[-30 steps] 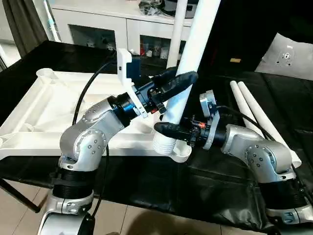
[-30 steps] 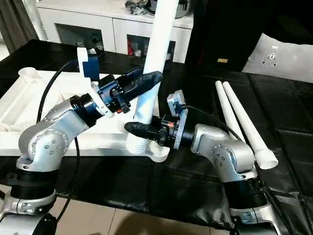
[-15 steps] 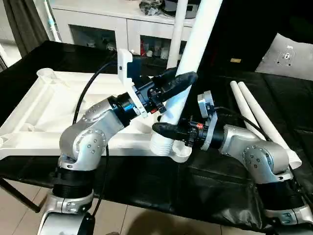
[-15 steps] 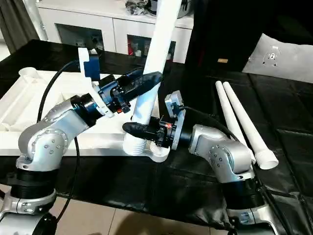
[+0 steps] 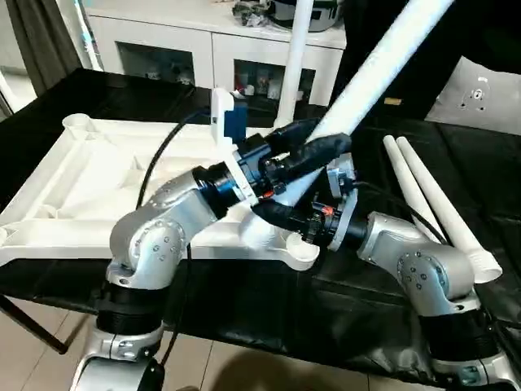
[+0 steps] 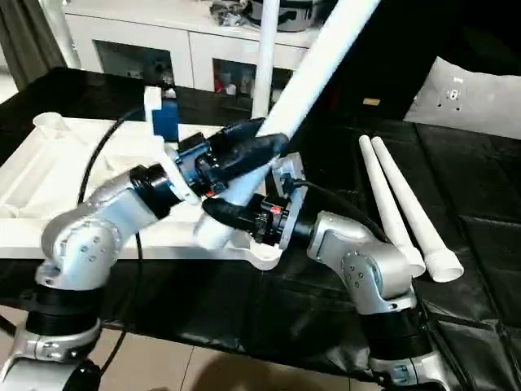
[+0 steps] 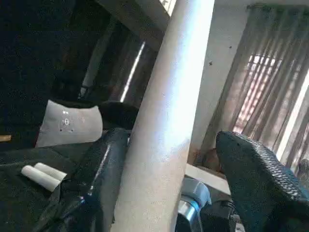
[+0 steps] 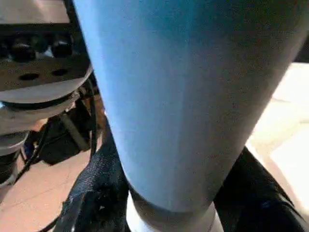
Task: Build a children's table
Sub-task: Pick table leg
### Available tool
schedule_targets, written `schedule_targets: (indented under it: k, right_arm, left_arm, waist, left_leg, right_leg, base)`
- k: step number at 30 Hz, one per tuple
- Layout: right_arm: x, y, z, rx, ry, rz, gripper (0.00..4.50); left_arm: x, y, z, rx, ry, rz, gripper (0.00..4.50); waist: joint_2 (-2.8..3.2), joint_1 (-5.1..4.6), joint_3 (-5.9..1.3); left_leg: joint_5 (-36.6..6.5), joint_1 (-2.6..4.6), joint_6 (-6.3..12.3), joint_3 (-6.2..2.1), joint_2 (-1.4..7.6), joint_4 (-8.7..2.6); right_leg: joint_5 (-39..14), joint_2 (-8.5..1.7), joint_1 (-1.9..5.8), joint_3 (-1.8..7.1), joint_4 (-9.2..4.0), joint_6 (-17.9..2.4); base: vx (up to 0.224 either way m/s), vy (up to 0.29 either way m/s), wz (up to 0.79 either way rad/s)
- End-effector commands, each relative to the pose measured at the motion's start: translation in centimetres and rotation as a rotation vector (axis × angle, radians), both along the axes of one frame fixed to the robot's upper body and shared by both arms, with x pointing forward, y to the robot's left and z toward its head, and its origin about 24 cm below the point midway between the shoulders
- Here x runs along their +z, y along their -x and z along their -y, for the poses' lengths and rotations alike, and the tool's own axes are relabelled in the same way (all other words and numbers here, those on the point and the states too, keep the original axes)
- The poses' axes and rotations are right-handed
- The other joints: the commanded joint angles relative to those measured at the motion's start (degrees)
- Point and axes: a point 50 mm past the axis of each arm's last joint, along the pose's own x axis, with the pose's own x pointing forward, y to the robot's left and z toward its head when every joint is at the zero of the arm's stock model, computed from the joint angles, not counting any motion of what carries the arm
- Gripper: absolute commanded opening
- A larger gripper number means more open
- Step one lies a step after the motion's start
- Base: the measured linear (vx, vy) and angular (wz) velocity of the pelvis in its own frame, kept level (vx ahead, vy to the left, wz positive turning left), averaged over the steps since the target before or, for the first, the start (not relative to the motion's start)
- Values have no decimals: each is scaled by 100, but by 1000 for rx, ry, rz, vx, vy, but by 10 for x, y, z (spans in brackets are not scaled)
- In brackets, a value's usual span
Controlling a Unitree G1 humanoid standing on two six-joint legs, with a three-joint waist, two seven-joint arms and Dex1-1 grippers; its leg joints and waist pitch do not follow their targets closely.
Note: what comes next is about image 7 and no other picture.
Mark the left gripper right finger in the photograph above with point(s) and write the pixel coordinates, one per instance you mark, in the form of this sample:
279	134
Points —
260	188

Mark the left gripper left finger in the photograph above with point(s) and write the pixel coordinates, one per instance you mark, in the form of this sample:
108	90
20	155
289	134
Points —
106	174

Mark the white plastic table leg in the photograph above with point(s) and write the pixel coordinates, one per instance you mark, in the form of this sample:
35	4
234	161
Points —
164	120
41	178
53	171

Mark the grey printed cushion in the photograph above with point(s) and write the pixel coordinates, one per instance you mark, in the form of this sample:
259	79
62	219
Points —
72	125

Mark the small yellow label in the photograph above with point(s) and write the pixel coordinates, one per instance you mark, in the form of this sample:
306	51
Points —
4	138

